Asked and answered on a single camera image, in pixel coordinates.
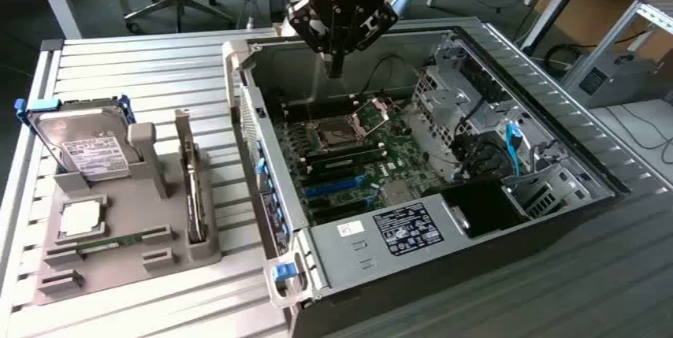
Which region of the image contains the black graphics card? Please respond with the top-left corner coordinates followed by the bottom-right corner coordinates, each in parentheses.
top-left (173, 108), bottom-right (209, 245)

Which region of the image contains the tall metal disk bay cage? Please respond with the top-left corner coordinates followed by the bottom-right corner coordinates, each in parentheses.
top-left (409, 64), bottom-right (478, 150)

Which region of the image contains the metal socket cover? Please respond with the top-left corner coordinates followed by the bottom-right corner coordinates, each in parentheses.
top-left (349, 95), bottom-right (393, 138)

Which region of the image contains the CPU socket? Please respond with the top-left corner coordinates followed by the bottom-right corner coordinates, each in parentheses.
top-left (309, 117), bottom-right (364, 150)

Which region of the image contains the green motherboard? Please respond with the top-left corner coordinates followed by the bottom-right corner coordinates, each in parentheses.
top-left (269, 93), bottom-right (452, 225)

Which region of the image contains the black slanted pole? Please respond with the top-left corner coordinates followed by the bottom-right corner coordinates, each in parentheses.
top-left (519, 0), bottom-right (600, 55)

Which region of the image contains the black RAM stick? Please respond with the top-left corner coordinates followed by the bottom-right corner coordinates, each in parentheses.
top-left (307, 147), bottom-right (388, 172)

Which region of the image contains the blue expansion slot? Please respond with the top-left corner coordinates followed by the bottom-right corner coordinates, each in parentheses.
top-left (301, 174), bottom-right (368, 197)

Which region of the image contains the silver chipset heatsink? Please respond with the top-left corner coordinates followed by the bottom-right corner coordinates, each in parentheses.
top-left (380, 180), bottom-right (413, 203)

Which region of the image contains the black expansion slot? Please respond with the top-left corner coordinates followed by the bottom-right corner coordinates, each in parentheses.
top-left (308, 197), bottom-right (368, 215)

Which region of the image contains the grey computer tower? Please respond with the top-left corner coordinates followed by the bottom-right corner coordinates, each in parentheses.
top-left (576, 52), bottom-right (660, 109)

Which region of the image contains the low slotted metal disk bay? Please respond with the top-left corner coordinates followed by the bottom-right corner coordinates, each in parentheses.
top-left (502, 164), bottom-right (584, 219)

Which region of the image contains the grey power supply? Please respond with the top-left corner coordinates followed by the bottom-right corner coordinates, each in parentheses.
top-left (307, 194), bottom-right (468, 290)

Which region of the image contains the grey parts rack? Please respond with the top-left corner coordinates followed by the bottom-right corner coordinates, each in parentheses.
top-left (32, 121), bottom-right (222, 306)

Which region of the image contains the open black PC case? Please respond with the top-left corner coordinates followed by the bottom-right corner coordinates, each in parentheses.
top-left (222, 24), bottom-right (631, 338)

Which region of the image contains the silver CPU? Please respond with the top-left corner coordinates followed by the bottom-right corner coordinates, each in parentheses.
top-left (57, 200), bottom-right (104, 236)

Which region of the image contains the green RAM stick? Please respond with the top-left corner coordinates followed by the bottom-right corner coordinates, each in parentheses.
top-left (46, 227), bottom-right (165, 256)

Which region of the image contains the coiled black cable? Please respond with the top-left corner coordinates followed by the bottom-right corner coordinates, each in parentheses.
top-left (543, 44), bottom-right (582, 75)

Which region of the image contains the black wire bundle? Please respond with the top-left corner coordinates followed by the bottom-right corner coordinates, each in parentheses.
top-left (451, 132), bottom-right (514, 181)

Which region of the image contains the blue wire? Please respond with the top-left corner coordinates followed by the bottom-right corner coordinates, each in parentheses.
top-left (503, 123), bottom-right (524, 177)

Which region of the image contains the aluminium profile frame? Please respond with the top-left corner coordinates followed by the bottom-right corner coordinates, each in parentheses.
top-left (559, 0), bottom-right (673, 98)

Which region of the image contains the hard disk in blue frame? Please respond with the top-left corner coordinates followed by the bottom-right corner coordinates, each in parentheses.
top-left (13, 94), bottom-right (142, 182)

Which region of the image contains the thin black cable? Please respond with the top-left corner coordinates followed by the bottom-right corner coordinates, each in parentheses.
top-left (603, 103), bottom-right (673, 150)

